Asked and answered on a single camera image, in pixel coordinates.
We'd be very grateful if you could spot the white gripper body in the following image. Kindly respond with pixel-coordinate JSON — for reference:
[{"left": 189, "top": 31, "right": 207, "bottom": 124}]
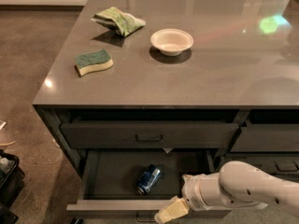
[{"left": 181, "top": 175, "right": 208, "bottom": 211}]

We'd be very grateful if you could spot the blue pepsi can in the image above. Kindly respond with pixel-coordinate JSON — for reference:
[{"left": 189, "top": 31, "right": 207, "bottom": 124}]
[{"left": 136, "top": 164, "right": 162, "bottom": 195}]

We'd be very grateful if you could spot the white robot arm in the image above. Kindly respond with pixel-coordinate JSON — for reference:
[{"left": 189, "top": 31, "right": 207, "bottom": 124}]
[{"left": 154, "top": 161, "right": 299, "bottom": 224}]

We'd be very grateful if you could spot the open middle drawer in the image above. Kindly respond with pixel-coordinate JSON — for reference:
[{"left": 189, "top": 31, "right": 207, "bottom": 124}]
[{"left": 66, "top": 148, "right": 233, "bottom": 223}]

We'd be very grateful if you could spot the top right drawer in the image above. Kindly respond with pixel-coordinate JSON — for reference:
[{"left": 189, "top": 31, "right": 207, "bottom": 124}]
[{"left": 231, "top": 122, "right": 299, "bottom": 152}]

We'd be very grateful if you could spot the middle right drawer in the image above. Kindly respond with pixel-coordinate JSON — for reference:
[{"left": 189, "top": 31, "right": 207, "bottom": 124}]
[{"left": 218, "top": 155, "right": 299, "bottom": 175}]

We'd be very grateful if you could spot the grey counter cabinet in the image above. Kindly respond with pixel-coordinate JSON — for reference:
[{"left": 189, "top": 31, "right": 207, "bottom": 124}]
[{"left": 34, "top": 0, "right": 299, "bottom": 172}]

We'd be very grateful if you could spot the top left drawer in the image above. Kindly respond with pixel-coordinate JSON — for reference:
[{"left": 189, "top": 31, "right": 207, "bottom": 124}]
[{"left": 61, "top": 121, "right": 238, "bottom": 148}]

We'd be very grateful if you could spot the white bowl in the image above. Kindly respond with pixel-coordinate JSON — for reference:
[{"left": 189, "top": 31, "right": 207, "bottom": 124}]
[{"left": 150, "top": 29, "right": 193, "bottom": 56}]

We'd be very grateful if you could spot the green yellow sponge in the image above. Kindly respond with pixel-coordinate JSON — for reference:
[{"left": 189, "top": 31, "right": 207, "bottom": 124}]
[{"left": 75, "top": 49, "right": 113, "bottom": 77}]

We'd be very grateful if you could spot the black bin with bottles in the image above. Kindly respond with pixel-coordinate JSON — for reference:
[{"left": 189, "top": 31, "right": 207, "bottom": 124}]
[{"left": 0, "top": 152, "right": 24, "bottom": 224}]

